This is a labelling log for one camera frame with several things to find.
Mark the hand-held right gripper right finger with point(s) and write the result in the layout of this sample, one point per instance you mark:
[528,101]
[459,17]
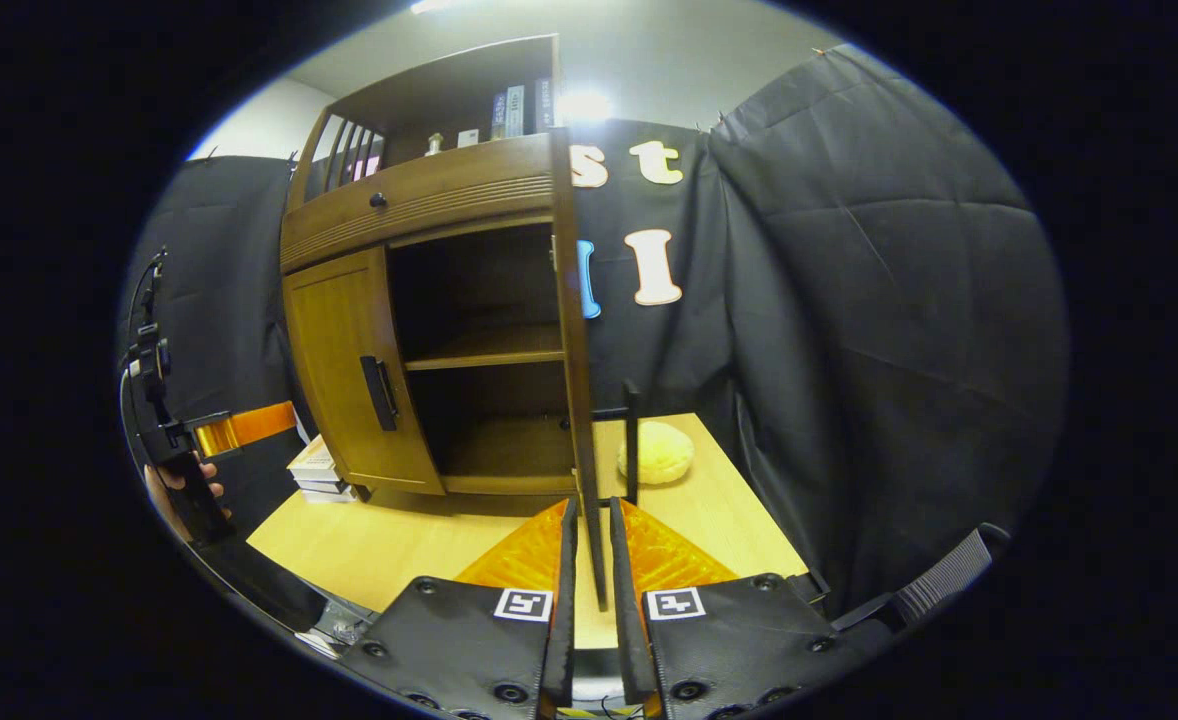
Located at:
[629,620]

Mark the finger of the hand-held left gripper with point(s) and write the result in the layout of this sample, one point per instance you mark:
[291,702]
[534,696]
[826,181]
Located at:
[249,427]

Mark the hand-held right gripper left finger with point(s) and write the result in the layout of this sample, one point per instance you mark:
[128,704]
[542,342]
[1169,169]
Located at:
[561,620]

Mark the wooden shoe cabinet door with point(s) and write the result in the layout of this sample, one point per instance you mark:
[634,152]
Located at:
[574,400]
[339,340]

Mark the wooden double-door shoe cabinet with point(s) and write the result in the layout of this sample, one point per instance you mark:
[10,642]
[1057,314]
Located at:
[489,345]

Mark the wooden cabinet drawer black knob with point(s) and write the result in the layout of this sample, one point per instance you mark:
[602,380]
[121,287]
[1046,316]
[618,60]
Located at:
[429,190]

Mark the blue spine book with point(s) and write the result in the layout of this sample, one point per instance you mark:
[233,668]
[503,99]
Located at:
[321,486]

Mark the thin white book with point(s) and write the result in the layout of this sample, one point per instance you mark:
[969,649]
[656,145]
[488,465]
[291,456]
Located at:
[331,496]

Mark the small white box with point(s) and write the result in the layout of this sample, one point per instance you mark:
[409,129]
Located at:
[467,138]

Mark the dark blue cover book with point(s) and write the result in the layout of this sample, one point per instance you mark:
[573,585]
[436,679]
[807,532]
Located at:
[497,115]

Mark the grey spine book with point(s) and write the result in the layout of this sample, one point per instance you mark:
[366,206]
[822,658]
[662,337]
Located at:
[515,110]

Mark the dark spine book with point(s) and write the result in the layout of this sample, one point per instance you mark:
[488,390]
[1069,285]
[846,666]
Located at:
[541,103]

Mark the large ceiling light panel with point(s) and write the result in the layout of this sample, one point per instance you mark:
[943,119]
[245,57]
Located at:
[431,4]

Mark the bright round lamp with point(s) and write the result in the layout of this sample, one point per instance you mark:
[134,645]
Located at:
[585,106]

